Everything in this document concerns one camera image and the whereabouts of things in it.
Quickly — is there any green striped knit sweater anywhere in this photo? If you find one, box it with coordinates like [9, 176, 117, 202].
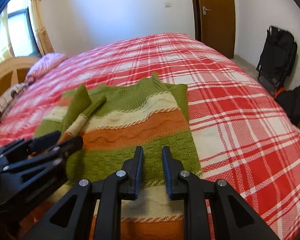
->
[34, 73, 200, 239]

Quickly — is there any patterned beige pillow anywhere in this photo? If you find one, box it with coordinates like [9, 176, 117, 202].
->
[0, 83, 28, 120]

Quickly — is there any wooden bed headboard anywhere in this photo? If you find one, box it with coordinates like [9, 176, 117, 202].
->
[0, 56, 39, 97]

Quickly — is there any red white plaid bedspread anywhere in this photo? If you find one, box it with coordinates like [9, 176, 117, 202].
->
[0, 33, 300, 239]

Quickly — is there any pink pillow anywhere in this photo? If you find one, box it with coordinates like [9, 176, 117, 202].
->
[24, 53, 68, 84]

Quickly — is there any yellow curtain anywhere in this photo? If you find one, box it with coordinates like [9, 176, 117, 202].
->
[26, 0, 55, 56]

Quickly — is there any black bag on floor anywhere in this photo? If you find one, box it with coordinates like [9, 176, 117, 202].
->
[275, 85, 300, 126]

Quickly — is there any brown wooden door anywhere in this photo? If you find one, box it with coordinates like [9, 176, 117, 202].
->
[192, 0, 236, 59]

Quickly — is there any window with dark frame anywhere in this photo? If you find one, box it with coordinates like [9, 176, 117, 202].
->
[0, 0, 40, 63]

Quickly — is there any black backpack against wall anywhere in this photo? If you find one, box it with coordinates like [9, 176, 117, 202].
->
[256, 25, 298, 95]

